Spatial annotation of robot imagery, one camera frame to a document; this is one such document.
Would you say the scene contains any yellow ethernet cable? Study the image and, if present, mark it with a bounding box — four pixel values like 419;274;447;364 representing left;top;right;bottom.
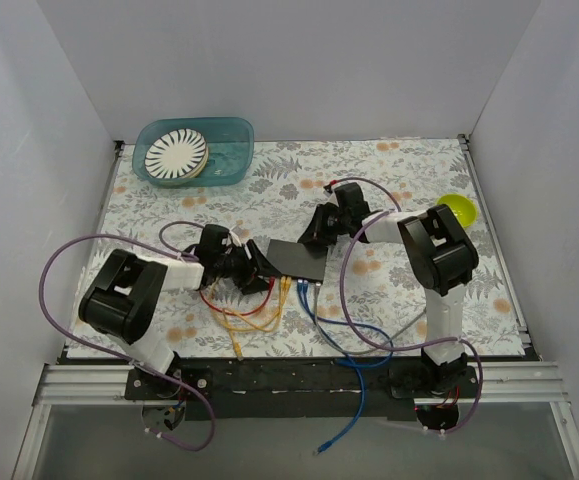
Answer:
221;277;286;360
208;275;293;334

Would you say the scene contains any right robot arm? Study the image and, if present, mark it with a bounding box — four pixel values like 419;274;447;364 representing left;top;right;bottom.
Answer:
299;182;479;398

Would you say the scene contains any lime green bowl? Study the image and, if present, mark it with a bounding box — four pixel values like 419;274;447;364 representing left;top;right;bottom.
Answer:
436;193;478;229

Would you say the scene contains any black network switch box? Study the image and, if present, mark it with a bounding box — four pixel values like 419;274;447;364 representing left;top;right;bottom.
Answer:
266;239;328;283

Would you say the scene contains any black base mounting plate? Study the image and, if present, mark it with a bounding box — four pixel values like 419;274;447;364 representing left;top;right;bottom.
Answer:
124;360;481;422

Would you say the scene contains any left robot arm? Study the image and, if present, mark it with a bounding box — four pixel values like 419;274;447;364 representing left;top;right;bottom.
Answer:
78;224;280;400

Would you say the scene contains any aluminium frame rail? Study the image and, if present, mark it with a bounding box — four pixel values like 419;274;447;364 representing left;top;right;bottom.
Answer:
34;362;569;405

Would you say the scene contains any white black striped plate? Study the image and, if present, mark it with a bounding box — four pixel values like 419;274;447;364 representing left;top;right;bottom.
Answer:
144;128;209;180

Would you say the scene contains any teal plastic basin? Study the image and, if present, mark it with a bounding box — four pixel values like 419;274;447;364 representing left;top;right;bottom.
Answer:
132;117;254;188

